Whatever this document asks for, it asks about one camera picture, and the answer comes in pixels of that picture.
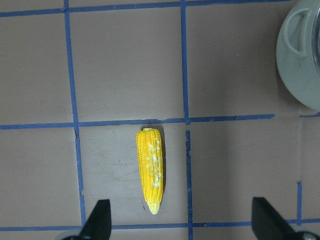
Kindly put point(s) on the yellow corn cob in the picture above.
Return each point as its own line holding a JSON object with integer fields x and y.
{"x": 151, "y": 167}

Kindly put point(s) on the pale green cooking pot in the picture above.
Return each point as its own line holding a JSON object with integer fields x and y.
{"x": 294, "y": 58}

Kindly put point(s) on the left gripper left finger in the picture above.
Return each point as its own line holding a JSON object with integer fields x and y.
{"x": 98, "y": 225}

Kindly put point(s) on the glass pot lid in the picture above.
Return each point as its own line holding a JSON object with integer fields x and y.
{"x": 315, "y": 39}

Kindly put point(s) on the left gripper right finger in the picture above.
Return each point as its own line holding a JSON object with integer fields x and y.
{"x": 267, "y": 223}

